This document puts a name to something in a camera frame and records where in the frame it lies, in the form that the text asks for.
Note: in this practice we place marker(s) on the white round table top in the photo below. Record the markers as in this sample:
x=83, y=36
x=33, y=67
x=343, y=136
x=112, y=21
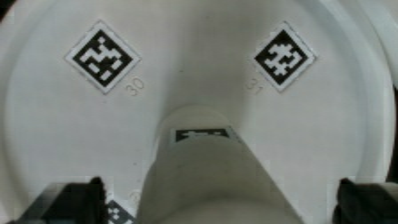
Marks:
x=122, y=67

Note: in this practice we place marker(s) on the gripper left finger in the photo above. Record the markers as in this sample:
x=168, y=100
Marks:
x=69, y=204

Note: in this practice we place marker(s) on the white cylindrical table leg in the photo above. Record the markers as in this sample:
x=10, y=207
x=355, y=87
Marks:
x=208, y=186

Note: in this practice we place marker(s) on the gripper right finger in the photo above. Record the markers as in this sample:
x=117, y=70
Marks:
x=366, y=203

